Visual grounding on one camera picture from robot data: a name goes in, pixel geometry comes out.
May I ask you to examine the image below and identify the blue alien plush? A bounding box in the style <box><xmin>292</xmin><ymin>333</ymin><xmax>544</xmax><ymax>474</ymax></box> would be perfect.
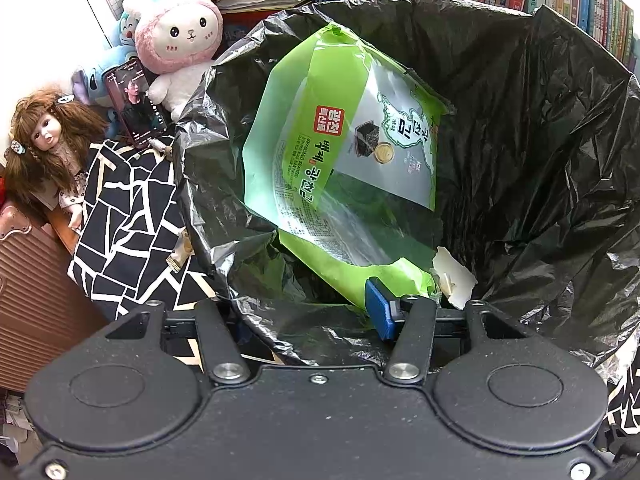
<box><xmin>72</xmin><ymin>42</ymin><xmax>141</xmax><ymax>108</ymax></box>

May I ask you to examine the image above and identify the black smartphone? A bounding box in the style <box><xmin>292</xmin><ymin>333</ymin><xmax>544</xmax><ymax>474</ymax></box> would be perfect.
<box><xmin>104</xmin><ymin>57</ymin><xmax>168</xmax><ymax>150</ymax></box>

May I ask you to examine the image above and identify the black white patterned cloth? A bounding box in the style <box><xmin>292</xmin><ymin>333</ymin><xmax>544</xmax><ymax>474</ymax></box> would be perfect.
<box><xmin>67</xmin><ymin>134</ymin><xmax>640</xmax><ymax>461</ymax></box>

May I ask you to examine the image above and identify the torn white paper piece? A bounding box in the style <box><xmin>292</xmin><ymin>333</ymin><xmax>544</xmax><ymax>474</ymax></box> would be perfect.
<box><xmin>432</xmin><ymin>246</ymin><xmax>477</xmax><ymax>310</ymax></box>

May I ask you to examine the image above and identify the phone charging cable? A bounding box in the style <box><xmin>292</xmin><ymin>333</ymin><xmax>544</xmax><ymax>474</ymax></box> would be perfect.
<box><xmin>150</xmin><ymin>136</ymin><xmax>175</xmax><ymax>161</ymax></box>

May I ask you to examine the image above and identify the dark red box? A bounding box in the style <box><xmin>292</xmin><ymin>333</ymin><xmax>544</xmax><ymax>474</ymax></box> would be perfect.
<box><xmin>222</xmin><ymin>10</ymin><xmax>296</xmax><ymax>48</ymax></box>

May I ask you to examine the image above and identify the brown ribbed suitcase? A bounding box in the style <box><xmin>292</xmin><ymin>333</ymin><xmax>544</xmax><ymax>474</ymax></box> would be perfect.
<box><xmin>0</xmin><ymin>200</ymin><xmax>116</xmax><ymax>393</ymax></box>

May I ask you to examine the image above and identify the pink white bunny plush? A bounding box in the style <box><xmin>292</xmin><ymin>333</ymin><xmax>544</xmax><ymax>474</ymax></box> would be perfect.
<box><xmin>122</xmin><ymin>0</ymin><xmax>223</xmax><ymax>123</ymax></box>

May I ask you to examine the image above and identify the brown haired doll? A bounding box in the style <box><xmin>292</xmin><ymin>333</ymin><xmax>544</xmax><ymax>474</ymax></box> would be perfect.
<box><xmin>0</xmin><ymin>87</ymin><xmax>108</xmax><ymax>233</ymax></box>

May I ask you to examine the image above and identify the green seaweed snack bag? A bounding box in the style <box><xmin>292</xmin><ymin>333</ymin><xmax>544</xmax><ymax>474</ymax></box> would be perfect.
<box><xmin>242</xmin><ymin>24</ymin><xmax>456</xmax><ymax>313</ymax></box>

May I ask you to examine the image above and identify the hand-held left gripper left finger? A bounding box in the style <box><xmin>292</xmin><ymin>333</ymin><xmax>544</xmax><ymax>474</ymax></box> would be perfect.
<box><xmin>106</xmin><ymin>299</ymin><xmax>252</xmax><ymax>387</ymax></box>

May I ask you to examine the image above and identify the small crumpled snack wrapper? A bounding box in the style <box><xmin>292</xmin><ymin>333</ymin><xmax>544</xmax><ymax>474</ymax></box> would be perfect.
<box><xmin>166</xmin><ymin>230</ymin><xmax>196</xmax><ymax>273</ymax></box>

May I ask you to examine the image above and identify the bin with black plastic liner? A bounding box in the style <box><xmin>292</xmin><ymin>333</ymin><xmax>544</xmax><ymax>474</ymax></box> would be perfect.
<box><xmin>172</xmin><ymin>0</ymin><xmax>640</xmax><ymax>396</ymax></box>

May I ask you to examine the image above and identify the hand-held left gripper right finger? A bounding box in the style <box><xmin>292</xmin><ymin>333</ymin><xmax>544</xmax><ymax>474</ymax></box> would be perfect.
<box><xmin>365</xmin><ymin>277</ymin><xmax>528</xmax><ymax>387</ymax></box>

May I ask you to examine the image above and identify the blue cat plush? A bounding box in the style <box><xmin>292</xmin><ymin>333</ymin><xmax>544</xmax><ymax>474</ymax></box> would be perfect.
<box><xmin>117</xmin><ymin>0</ymin><xmax>158</xmax><ymax>51</ymax></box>

